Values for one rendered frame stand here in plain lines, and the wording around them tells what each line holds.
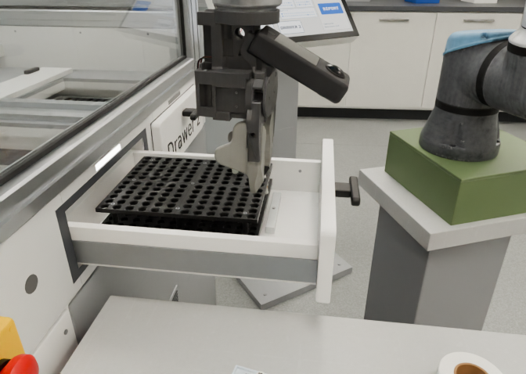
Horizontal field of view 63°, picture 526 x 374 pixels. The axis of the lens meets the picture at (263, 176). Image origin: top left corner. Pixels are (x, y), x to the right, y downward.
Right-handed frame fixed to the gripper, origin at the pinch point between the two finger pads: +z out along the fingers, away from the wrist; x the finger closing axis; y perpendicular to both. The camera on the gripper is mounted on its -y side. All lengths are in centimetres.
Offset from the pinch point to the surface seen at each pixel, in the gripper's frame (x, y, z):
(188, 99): -40.3, 25.9, 3.3
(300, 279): 5.4, -6.2, 11.1
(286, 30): -98, 14, -5
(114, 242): 7.2, 17.9, 8.3
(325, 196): -1.0, -8.0, 2.4
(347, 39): -114, -6, -1
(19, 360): 27.1, 15.3, 6.3
